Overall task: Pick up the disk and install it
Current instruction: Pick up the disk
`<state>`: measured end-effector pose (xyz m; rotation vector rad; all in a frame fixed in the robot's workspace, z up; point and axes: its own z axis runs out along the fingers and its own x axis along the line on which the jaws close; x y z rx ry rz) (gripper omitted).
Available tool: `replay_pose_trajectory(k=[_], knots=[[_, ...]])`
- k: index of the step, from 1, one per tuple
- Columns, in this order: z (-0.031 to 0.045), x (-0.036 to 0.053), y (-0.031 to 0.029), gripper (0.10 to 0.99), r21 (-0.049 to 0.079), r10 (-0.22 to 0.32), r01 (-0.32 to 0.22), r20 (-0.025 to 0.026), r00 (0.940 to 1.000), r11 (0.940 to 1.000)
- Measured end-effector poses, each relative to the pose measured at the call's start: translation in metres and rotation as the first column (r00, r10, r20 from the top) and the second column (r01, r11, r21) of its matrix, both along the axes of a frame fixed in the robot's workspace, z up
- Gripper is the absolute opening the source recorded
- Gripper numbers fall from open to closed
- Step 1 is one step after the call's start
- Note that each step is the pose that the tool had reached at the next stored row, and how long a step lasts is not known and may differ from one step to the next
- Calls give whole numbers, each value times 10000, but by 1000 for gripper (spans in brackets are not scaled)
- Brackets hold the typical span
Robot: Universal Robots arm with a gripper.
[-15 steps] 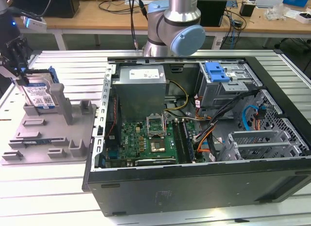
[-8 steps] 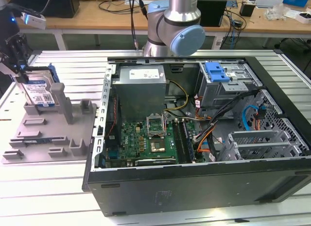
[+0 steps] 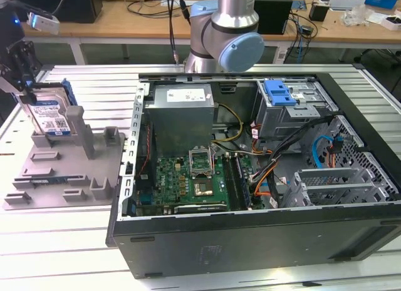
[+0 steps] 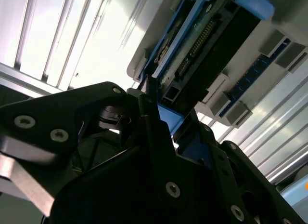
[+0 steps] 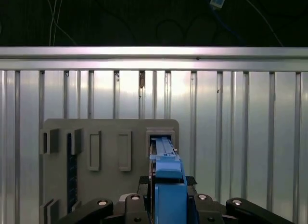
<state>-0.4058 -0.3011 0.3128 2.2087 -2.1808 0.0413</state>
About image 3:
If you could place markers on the black graphics card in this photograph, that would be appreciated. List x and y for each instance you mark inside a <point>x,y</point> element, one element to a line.
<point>200,208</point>

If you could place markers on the black PC case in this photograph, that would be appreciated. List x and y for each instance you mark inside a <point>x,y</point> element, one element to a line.
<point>219,241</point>

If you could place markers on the black RAM slot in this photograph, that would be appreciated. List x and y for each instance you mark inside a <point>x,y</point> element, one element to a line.
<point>230,181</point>

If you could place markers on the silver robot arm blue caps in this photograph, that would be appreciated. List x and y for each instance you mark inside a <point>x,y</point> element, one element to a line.
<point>232,22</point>

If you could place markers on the wooden desk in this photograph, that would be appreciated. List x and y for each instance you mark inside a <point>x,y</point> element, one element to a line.
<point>125,25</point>

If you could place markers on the black desktop box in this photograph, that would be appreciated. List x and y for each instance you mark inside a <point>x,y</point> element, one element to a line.
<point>272,18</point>

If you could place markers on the blue plastic drive latch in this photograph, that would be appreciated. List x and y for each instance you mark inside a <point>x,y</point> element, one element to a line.
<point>277,94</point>

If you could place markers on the RAM stick in slot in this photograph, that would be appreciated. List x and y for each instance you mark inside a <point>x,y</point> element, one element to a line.
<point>242,181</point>

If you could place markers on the white label card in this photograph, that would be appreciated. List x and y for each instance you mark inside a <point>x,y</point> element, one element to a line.
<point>281,55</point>

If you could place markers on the CPU socket gold contacts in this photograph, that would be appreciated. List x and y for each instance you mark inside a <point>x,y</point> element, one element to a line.
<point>203,189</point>

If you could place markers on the grey metal disk bay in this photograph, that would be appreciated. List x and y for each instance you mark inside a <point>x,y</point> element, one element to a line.
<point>329,191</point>

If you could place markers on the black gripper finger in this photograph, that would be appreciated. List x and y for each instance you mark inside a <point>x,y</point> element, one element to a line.
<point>20,65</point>

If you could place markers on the grey parts rack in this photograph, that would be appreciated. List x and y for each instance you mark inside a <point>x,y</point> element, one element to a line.
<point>72,178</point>

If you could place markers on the thin metal locking lever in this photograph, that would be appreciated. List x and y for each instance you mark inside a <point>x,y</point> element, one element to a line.
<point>213,161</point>

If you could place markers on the clear plastic bag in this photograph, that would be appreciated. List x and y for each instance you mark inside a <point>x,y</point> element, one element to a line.
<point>354,15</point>

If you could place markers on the blue cardboard box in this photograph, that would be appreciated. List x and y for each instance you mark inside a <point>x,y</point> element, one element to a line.
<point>380,0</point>

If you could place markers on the grey power supply unit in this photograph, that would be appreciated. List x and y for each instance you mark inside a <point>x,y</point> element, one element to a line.
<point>178,122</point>

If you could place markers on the green motherboard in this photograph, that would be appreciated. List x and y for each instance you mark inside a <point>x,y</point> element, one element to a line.
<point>169,178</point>

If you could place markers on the RAM stick on rack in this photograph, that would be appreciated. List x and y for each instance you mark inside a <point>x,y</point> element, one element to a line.
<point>47,181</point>

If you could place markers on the white open box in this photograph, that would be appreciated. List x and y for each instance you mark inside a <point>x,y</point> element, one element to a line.
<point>391,22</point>

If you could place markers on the hard disk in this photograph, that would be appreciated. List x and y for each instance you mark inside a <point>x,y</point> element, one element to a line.
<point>50,115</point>

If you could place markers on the large black box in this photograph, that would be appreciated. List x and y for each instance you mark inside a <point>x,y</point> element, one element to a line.
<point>78,6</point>

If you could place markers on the small black box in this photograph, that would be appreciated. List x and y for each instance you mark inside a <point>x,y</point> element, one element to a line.
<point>319,12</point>

